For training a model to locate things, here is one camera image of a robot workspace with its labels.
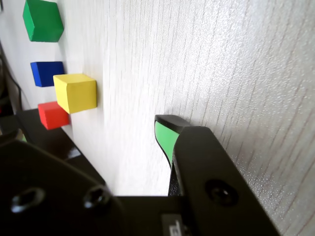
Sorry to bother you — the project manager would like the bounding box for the black wide gripper finger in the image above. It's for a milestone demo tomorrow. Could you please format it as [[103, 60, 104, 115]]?
[[0, 130, 129, 236]]

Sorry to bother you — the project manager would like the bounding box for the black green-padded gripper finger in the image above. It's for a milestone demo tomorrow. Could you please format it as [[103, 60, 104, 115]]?
[[154, 114, 282, 236]]

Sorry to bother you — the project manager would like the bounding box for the red wooden cube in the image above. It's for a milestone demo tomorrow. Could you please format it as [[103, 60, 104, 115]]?
[[37, 101, 71, 130]]

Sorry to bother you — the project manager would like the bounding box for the yellow wooden cube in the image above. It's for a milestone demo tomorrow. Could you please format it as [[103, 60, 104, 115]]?
[[53, 73, 97, 115]]

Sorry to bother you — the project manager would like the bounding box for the blue wooden cube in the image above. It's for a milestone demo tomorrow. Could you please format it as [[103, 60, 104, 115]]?
[[30, 61, 65, 88]]

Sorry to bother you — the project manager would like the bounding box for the green wooden cube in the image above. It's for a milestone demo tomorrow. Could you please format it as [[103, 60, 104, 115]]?
[[22, 0, 65, 43]]

